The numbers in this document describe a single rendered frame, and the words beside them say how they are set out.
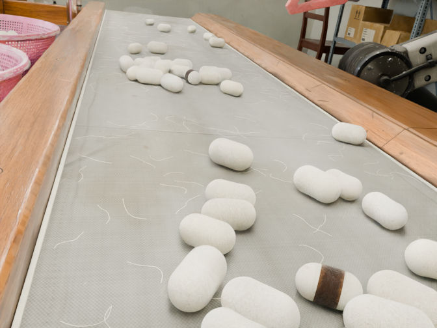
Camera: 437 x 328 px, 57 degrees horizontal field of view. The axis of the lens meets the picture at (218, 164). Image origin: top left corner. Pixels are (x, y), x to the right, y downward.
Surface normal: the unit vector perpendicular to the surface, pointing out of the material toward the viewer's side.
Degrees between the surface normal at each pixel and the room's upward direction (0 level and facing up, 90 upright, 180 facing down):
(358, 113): 45
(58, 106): 0
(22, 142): 0
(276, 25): 90
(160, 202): 0
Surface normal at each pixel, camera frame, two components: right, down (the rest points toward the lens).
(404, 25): 0.04, 0.65
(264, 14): 0.17, 0.44
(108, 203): 0.12, -0.90
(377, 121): -0.60, -0.65
